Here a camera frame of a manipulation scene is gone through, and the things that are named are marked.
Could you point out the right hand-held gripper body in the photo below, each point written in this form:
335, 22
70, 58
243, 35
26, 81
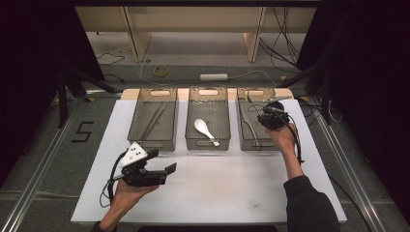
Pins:
273, 118

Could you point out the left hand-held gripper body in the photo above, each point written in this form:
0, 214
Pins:
134, 155

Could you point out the silver metal fork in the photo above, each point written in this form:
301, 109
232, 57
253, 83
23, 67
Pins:
251, 130

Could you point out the smoky clear plastic bin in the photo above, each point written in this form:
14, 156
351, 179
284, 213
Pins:
208, 109
248, 109
154, 121

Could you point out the dark metal chopstick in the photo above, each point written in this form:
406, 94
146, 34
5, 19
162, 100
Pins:
151, 121
157, 121

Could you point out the white ceramic soup spoon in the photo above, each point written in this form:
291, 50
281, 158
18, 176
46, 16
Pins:
199, 125

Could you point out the person's right hand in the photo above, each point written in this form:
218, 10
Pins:
283, 138

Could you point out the person's left hand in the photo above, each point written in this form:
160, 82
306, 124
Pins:
126, 198

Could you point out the white table mat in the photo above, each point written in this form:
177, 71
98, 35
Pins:
212, 193

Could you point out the black metal stand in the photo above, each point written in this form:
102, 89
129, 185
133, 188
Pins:
326, 103
63, 103

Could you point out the white power strip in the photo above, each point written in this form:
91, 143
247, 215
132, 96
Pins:
213, 77

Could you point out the yellow tape roll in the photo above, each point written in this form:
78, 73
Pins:
155, 71

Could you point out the dark curtain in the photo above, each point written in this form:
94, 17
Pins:
29, 80
370, 80

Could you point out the beige wooden shelf unit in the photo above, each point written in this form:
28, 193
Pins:
193, 19

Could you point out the aluminium floor rail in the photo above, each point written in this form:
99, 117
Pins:
345, 161
38, 170

